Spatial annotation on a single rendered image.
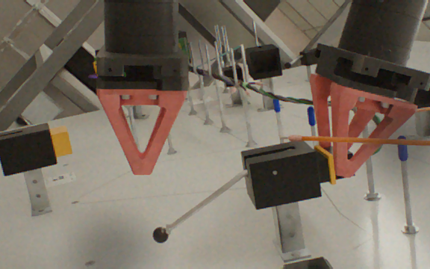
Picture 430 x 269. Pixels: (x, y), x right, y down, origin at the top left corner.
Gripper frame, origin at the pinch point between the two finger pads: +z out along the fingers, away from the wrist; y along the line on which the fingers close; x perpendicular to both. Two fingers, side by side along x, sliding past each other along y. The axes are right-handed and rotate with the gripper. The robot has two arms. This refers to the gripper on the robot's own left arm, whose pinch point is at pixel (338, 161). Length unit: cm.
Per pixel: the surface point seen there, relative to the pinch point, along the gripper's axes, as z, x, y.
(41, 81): 15, 34, 88
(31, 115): 164, 94, 681
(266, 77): -1, -5, 51
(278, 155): 0.4, 5.6, -1.3
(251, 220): 9.4, 3.6, 7.7
